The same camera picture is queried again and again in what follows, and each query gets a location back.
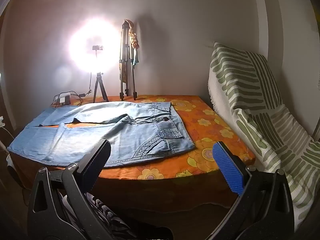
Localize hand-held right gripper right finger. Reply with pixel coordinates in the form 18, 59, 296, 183
212, 141, 295, 240

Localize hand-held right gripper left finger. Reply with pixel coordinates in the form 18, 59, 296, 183
27, 139, 113, 240

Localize light blue denim pants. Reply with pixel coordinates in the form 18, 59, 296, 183
7, 102, 196, 168

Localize orange floral bed sheet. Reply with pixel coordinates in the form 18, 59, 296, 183
9, 94, 256, 210

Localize small black tripod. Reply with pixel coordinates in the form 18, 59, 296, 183
93, 72, 109, 103

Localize green striped white blanket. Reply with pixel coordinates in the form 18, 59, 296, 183
207, 42, 320, 220

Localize tall metal tripod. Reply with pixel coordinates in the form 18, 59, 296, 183
119, 20, 138, 101

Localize patterned cloth on tripod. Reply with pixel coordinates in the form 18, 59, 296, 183
119, 19, 140, 83

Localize bright ring light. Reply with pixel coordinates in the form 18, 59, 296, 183
67, 17, 123, 72

